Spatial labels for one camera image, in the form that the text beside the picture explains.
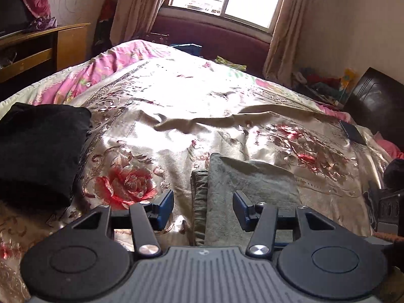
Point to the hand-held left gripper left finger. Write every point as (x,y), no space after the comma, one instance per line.
(164,210)

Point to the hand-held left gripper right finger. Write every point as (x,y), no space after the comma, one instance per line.
(241,210)

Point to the grey-green pants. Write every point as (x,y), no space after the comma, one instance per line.
(252,180)

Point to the pink pillow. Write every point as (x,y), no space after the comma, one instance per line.
(391,146)

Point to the black phone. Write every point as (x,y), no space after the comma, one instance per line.
(353,132)

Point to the dark wooden headboard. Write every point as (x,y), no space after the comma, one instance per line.
(378,101)

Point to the golden floral bedspread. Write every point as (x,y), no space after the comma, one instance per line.
(189,101)

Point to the folded black garment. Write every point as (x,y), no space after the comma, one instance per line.
(41,151)

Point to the pile of colourful clutter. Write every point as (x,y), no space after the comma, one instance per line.
(322,85)

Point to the yellow-green cloth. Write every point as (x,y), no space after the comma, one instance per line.
(232,63)

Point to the pink floral quilt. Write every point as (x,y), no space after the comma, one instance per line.
(94,72)

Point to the blue cloth item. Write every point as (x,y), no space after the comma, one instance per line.
(187,49)

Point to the maroon padded window bench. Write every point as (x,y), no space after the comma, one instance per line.
(214,42)

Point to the beige curtain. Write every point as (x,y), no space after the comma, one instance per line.
(288,28)
(139,6)

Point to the red hanging cloth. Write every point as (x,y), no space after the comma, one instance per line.
(105,22)

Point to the wooden desk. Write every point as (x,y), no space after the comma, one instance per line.
(34,53)

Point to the purple crumpled cloth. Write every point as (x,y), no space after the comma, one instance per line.
(42,24)

